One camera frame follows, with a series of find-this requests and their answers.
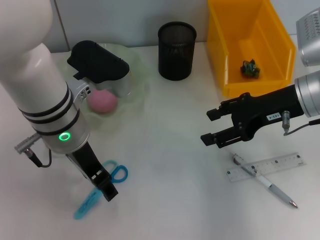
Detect clear plastic ruler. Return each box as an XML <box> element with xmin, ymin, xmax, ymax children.
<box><xmin>226</xmin><ymin>151</ymin><xmax>307</xmax><ymax>184</ymax></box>

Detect black mesh pen holder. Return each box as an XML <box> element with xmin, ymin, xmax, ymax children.
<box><xmin>157</xmin><ymin>21</ymin><xmax>198</xmax><ymax>81</ymax></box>

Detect green glass fruit plate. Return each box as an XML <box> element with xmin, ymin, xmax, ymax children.
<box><xmin>66</xmin><ymin>42</ymin><xmax>151</xmax><ymax>132</ymax></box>

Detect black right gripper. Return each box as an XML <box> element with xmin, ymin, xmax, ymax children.
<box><xmin>200</xmin><ymin>84</ymin><xmax>305</xmax><ymax>149</ymax></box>

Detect blue teal scissors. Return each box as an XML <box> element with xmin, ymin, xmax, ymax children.
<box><xmin>74</xmin><ymin>159</ymin><xmax>129</xmax><ymax>220</ymax></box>

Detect green plastic wrapper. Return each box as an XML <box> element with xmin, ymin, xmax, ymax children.
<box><xmin>239</xmin><ymin>59</ymin><xmax>261</xmax><ymax>78</ymax></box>

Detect pink peach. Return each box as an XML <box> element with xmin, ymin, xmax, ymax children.
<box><xmin>86</xmin><ymin>88</ymin><xmax>119</xmax><ymax>115</ymax></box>

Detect left arm cable with connector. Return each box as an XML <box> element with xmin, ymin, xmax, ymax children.
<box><xmin>14</xmin><ymin>133</ymin><xmax>53</xmax><ymax>168</ymax></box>

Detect white silver pen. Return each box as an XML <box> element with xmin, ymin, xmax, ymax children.
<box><xmin>231</xmin><ymin>152</ymin><xmax>300</xmax><ymax>210</ymax></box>

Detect yellow plastic bin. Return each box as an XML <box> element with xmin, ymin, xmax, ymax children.
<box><xmin>206</xmin><ymin>0</ymin><xmax>297</xmax><ymax>98</ymax></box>

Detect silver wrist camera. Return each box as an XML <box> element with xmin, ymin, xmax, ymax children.
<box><xmin>295</xmin><ymin>7</ymin><xmax>320</xmax><ymax>67</ymax></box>
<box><xmin>66</xmin><ymin>40</ymin><xmax>133</xmax><ymax>99</ymax></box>

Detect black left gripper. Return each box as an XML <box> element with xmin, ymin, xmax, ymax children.
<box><xmin>65</xmin><ymin>141</ymin><xmax>119</xmax><ymax>203</ymax></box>

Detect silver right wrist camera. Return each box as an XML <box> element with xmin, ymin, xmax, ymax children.
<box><xmin>295</xmin><ymin>7</ymin><xmax>320</xmax><ymax>67</ymax></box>

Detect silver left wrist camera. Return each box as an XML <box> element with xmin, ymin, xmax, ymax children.
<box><xmin>66</xmin><ymin>40</ymin><xmax>133</xmax><ymax>99</ymax></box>

